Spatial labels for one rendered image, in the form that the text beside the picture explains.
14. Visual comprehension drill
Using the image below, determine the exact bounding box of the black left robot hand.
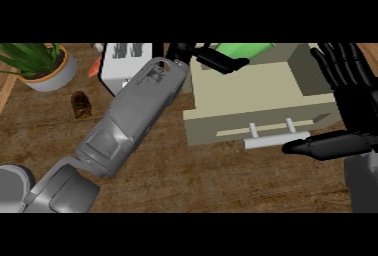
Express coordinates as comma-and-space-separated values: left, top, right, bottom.
164, 42, 251, 75

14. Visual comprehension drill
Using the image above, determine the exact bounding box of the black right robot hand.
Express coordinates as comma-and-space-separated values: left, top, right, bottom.
281, 42, 378, 162

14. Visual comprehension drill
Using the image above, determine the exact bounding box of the green cup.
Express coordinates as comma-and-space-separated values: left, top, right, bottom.
213, 42, 278, 61

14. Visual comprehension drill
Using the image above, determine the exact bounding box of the beige open drawer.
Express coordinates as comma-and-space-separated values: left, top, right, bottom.
182, 42, 346, 148

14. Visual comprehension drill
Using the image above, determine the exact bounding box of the beige drawer front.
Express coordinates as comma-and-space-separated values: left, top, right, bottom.
182, 100, 344, 148

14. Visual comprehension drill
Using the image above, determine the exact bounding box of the white toaster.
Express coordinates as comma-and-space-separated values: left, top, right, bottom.
99, 42, 155, 98

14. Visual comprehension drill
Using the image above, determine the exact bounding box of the orange carrot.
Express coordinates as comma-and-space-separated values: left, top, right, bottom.
88, 54, 105, 79

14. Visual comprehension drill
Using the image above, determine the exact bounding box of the small brown lump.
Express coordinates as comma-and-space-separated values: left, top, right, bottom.
70, 90, 95, 121

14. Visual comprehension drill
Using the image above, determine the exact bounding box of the grey plant pot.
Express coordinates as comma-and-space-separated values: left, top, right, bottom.
17, 43, 80, 93

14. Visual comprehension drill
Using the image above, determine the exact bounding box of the green leafy plant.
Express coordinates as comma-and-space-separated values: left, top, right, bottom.
0, 42, 67, 80

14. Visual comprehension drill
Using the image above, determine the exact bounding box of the white drawer handle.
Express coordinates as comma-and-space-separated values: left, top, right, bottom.
243, 117, 312, 150

